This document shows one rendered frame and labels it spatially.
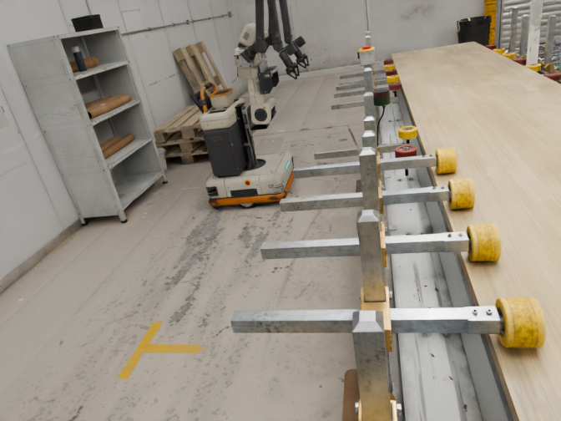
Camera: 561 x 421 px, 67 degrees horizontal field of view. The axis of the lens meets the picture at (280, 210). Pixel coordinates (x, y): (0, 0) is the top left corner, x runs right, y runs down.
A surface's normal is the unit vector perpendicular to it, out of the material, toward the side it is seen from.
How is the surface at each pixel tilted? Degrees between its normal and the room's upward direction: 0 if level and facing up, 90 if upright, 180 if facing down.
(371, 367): 90
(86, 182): 90
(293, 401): 0
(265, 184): 90
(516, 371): 0
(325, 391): 0
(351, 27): 90
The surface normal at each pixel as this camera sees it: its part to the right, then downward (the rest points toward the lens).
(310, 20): -0.18, 0.46
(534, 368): -0.17, -0.89
